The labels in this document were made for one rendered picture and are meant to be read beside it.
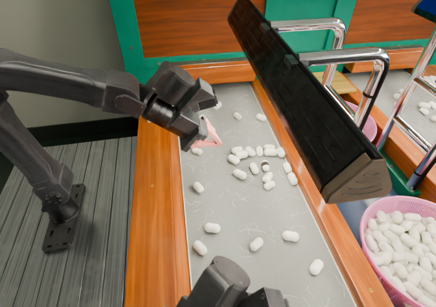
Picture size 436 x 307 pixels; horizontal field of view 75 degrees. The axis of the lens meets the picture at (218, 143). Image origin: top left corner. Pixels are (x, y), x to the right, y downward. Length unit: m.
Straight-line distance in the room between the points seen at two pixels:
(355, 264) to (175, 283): 0.35
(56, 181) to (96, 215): 0.17
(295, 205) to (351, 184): 0.40
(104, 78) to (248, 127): 0.51
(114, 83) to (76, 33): 1.32
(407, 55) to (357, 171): 1.03
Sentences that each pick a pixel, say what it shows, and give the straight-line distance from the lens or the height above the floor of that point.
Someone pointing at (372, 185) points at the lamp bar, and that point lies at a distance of 0.36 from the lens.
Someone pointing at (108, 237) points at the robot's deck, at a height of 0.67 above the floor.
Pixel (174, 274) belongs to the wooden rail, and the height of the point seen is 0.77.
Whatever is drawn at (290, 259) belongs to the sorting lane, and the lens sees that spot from 0.65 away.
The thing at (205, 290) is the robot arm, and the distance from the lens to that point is 0.38.
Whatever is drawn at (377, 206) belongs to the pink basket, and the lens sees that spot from 0.78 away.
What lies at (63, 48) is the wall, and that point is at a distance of 1.92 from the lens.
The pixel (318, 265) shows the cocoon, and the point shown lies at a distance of 0.64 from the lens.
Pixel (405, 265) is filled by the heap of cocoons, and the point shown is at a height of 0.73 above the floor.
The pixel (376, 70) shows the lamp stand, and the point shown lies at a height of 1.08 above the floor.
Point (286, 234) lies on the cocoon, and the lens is 0.66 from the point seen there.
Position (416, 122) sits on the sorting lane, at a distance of 1.14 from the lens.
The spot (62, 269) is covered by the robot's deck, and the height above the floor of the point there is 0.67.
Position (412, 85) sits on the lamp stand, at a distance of 0.88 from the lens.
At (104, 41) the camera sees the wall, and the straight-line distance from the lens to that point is 1.86.
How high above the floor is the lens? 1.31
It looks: 42 degrees down
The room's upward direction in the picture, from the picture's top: straight up
